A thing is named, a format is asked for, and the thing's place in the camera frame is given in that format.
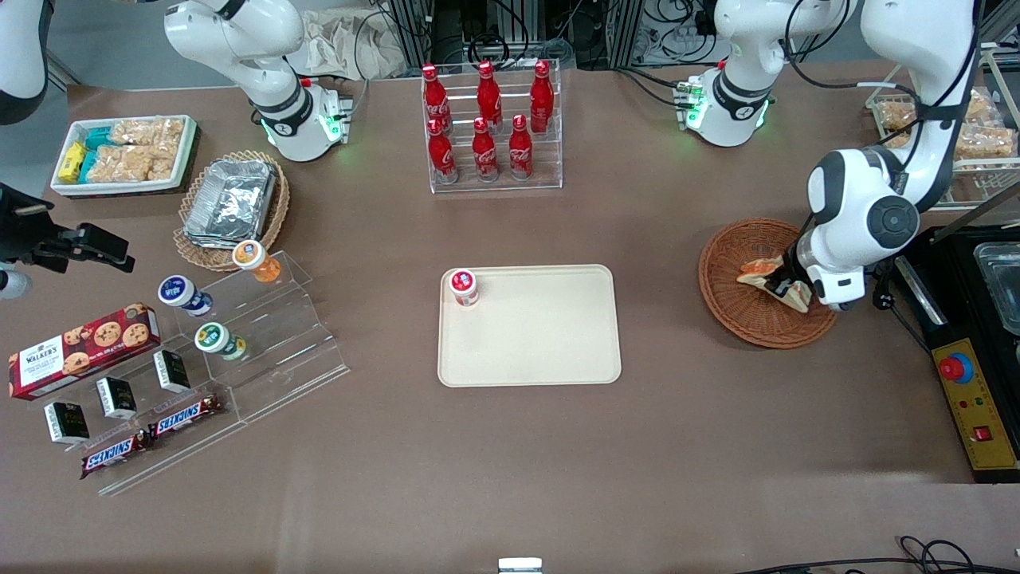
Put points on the yellow snack pack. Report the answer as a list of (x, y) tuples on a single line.
[(72, 162)]

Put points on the clear bag rice crackers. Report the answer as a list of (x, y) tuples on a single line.
[(131, 132), (166, 139), (119, 165)]

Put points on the green lid yogurt cup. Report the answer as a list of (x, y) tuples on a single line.
[(213, 339)]

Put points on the beige plastic tray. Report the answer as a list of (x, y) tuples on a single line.
[(542, 335)]

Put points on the red cola bottle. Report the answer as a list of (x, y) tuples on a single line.
[(541, 96), (484, 153), (520, 150), (435, 100), (441, 155), (488, 96)]

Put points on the triangular sandwich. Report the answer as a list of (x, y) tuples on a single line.
[(757, 271)]

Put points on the black appliance housing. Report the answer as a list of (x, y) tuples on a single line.
[(952, 279)]

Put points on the Snickers chocolate bar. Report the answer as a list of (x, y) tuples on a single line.
[(115, 454), (185, 416)]

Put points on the aluminium foil containers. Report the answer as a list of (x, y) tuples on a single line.
[(231, 199)]

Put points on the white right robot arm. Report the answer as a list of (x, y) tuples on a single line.
[(239, 40)]

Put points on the blue lid yogurt cup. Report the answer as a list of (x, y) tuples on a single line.
[(179, 292)]

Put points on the clear acrylic bottle rack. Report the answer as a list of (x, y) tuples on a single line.
[(550, 163)]

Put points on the yellow emergency stop control box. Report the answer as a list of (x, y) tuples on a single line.
[(976, 406)]

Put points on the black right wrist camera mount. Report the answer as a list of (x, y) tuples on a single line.
[(24, 227)]

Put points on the brown wicker basket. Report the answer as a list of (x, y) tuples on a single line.
[(741, 319)]

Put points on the aluminium profile equipment frame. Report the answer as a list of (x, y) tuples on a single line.
[(470, 28)]

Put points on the white rectangular snack tray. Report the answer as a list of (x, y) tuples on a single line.
[(188, 151)]

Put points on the light wicker basket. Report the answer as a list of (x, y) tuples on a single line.
[(275, 219)]

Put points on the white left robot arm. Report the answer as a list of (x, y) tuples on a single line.
[(845, 191)]

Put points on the clear plastic container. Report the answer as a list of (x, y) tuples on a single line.
[(1000, 287)]

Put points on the red lid yogurt cup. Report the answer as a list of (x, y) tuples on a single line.
[(464, 287)]

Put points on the beige crumpled cloth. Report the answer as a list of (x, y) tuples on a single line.
[(351, 44)]

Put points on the clear acrylic stepped stand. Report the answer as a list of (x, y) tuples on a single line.
[(279, 335)]

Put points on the small black box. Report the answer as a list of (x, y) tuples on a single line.
[(172, 371), (67, 422), (116, 398)]

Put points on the red Walkers cookie box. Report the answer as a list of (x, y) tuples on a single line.
[(80, 352)]

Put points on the orange lid yogurt cup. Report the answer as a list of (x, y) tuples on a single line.
[(253, 259)]

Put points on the teal snack pack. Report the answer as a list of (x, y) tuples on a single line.
[(100, 138), (88, 166)]

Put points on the bagged fried snack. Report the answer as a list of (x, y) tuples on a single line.
[(988, 142), (896, 115), (982, 105)]

